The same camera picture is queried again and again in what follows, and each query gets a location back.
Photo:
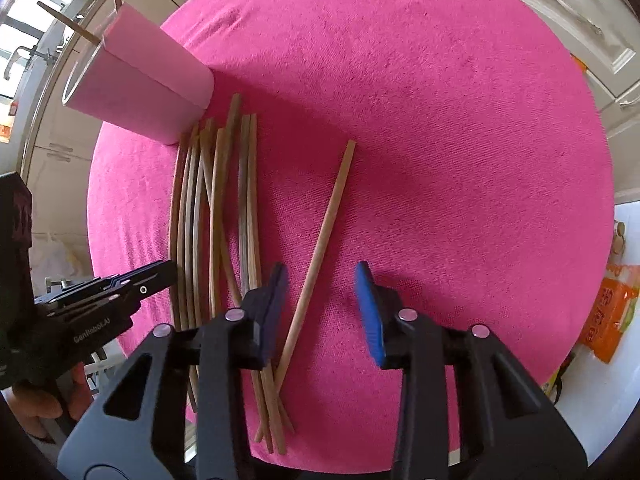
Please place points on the person's left hand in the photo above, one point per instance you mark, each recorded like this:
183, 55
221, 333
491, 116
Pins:
35, 410

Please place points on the bunch of wooden chopsticks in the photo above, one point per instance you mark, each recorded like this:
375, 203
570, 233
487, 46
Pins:
253, 170

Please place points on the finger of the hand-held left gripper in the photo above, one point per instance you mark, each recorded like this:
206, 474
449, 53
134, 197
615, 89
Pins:
150, 280

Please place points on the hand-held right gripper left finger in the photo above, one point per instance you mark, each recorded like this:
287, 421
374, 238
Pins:
275, 310

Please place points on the white plastic bag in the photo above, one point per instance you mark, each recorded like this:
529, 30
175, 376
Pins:
55, 257

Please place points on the round chopstick holder cup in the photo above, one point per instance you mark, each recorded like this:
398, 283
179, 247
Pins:
145, 85

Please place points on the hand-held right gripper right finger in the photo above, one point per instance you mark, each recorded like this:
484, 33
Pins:
369, 310

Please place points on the pink towel cloth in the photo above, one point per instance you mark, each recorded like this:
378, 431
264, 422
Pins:
425, 160

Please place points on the orange packet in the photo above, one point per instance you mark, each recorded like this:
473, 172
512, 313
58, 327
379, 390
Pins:
612, 310

